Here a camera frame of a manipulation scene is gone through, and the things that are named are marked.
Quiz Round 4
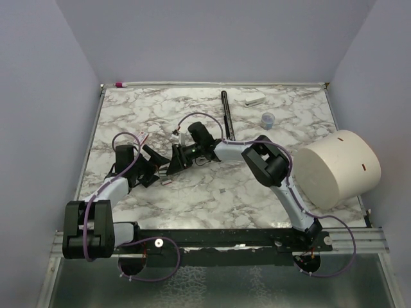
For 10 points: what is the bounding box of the staple box tray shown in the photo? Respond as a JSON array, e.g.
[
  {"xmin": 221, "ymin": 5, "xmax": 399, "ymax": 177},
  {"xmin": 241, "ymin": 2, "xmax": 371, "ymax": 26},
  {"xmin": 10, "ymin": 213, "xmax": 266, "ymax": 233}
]
[{"xmin": 158, "ymin": 170, "xmax": 172, "ymax": 185}]

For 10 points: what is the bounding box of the red white staple box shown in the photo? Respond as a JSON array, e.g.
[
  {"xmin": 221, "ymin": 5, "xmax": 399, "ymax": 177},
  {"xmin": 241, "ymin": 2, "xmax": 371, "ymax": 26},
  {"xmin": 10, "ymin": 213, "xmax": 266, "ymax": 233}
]
[{"xmin": 137, "ymin": 132, "xmax": 149, "ymax": 146}]

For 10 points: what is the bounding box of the clear tub of clips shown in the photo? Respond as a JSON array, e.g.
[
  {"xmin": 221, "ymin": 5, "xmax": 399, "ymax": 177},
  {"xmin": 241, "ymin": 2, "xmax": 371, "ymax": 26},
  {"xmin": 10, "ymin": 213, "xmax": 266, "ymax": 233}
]
[{"xmin": 261, "ymin": 112, "xmax": 275, "ymax": 130}]

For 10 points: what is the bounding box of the white stapler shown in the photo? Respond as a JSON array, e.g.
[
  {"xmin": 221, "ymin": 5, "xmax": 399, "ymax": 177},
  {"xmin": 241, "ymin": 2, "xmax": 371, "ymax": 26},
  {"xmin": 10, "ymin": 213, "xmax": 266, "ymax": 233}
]
[{"xmin": 243, "ymin": 94, "xmax": 266, "ymax": 107}]

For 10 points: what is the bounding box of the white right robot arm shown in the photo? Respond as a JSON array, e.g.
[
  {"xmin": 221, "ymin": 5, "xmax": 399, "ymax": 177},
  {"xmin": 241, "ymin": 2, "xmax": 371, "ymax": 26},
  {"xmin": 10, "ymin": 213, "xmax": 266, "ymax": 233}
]
[{"xmin": 166, "ymin": 122, "xmax": 322, "ymax": 251}]

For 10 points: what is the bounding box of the pink capped white tube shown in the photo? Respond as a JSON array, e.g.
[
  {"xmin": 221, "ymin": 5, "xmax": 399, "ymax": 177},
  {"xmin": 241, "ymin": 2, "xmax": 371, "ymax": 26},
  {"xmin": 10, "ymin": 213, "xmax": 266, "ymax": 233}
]
[{"xmin": 115, "ymin": 82, "xmax": 128, "ymax": 88}]

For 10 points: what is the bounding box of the large white paper roll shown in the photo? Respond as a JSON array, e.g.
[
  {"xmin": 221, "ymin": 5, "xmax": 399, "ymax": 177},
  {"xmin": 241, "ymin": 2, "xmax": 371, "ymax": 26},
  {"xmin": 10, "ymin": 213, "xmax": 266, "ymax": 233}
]
[{"xmin": 293, "ymin": 130, "xmax": 381, "ymax": 210}]

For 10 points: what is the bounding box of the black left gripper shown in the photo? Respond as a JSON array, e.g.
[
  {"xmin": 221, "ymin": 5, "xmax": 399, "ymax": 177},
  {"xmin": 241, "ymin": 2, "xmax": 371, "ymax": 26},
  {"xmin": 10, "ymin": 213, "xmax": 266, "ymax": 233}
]
[{"xmin": 131, "ymin": 145, "xmax": 170, "ymax": 187}]

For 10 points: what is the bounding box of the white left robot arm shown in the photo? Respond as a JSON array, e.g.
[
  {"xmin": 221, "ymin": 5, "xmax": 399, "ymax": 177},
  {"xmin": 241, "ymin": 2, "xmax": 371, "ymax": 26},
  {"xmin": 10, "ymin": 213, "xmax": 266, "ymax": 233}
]
[{"xmin": 62, "ymin": 145, "xmax": 170, "ymax": 262}]

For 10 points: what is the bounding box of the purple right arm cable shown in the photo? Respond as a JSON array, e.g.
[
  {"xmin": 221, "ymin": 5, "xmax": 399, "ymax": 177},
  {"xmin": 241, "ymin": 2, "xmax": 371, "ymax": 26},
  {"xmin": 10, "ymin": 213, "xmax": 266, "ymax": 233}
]
[{"xmin": 178, "ymin": 112, "xmax": 358, "ymax": 278}]

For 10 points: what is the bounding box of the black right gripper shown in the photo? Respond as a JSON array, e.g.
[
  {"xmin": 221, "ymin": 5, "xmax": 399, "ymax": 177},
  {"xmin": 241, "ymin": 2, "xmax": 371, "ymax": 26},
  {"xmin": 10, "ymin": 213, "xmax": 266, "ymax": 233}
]
[{"xmin": 167, "ymin": 143, "xmax": 204, "ymax": 175}]

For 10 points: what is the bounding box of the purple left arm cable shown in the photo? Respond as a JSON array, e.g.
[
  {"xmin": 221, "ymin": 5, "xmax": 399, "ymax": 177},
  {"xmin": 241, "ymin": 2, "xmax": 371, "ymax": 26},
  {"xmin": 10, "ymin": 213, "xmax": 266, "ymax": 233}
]
[{"xmin": 82, "ymin": 132, "xmax": 181, "ymax": 283}]

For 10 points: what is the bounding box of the aluminium frame rail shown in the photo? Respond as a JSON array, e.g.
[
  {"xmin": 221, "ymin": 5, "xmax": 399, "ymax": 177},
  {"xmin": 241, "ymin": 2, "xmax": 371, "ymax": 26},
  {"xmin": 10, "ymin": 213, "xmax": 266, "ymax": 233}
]
[{"xmin": 51, "ymin": 226, "xmax": 389, "ymax": 257}]

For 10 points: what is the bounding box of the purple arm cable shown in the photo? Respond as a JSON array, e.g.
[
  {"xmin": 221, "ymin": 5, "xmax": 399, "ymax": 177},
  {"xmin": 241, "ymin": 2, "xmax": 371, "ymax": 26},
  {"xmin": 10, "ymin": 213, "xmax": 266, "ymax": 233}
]
[
  {"xmin": 178, "ymin": 112, "xmax": 358, "ymax": 278},
  {"xmin": 82, "ymin": 132, "xmax": 181, "ymax": 283}
]

